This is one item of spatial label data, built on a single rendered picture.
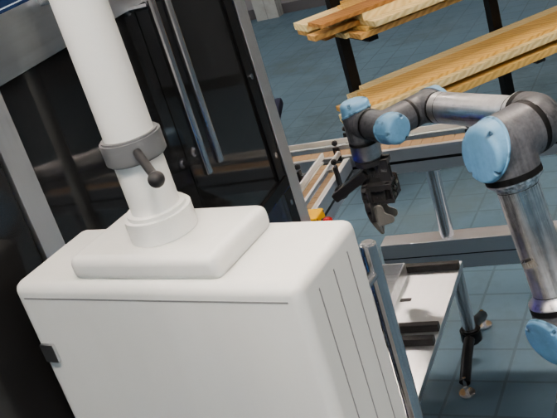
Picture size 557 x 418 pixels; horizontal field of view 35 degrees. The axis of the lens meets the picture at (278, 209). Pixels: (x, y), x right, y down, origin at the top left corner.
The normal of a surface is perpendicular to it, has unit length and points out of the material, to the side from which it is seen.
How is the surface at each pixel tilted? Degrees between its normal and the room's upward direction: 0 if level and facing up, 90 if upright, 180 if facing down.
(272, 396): 90
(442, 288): 0
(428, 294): 0
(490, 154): 83
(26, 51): 90
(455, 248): 90
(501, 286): 0
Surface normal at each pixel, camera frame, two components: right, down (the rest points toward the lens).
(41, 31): 0.90, -0.10
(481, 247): -0.33, 0.46
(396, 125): 0.51, 0.19
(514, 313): -0.28, -0.88
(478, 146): -0.85, 0.31
